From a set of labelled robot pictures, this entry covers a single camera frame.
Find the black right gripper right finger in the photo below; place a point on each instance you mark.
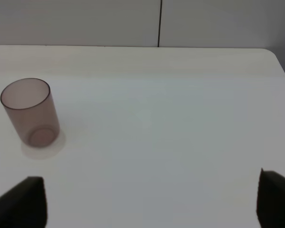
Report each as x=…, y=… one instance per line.
x=270, y=204

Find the pink translucent cup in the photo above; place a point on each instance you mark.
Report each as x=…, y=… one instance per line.
x=29, y=104

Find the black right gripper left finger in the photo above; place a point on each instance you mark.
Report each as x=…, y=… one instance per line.
x=25, y=205

